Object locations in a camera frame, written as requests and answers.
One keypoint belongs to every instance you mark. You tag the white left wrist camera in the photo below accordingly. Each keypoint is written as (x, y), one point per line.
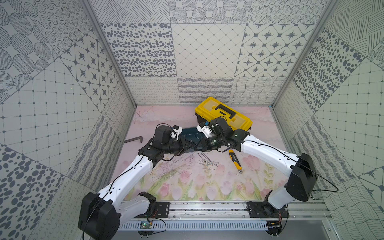
(176, 131)

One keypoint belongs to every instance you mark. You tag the teal plastic storage box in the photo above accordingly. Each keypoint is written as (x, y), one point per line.
(194, 136)

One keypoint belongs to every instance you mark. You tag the white slotted cable duct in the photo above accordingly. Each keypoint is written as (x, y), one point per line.
(241, 225)

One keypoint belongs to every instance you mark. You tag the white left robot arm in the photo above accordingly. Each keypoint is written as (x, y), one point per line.
(102, 213)

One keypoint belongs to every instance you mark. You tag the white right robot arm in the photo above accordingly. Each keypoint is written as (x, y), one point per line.
(300, 170)

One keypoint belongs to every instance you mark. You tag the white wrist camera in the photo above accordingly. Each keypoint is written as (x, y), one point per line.
(205, 129)
(176, 131)

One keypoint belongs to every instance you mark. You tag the yellow black toolbox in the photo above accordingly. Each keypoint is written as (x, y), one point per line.
(211, 109)

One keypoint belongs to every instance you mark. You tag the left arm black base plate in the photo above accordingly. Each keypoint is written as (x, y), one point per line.
(156, 209)

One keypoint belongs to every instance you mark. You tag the yellow black utility knife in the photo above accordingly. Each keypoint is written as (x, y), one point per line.
(236, 161)

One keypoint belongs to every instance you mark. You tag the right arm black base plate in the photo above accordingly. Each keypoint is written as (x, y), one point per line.
(258, 209)

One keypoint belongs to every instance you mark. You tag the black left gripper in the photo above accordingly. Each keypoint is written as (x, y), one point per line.
(186, 143)

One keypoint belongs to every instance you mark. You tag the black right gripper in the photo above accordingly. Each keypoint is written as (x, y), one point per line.
(205, 147)

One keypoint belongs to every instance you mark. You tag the steel nail pile centre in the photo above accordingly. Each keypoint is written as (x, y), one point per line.
(208, 164)

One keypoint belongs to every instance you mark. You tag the dark metal L-shaped wrench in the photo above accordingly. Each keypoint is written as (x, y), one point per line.
(139, 138)

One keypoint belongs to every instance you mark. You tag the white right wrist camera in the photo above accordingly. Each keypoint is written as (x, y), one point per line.
(205, 129)

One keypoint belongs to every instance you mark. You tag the aluminium mounting rail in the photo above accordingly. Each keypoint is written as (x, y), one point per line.
(237, 210)

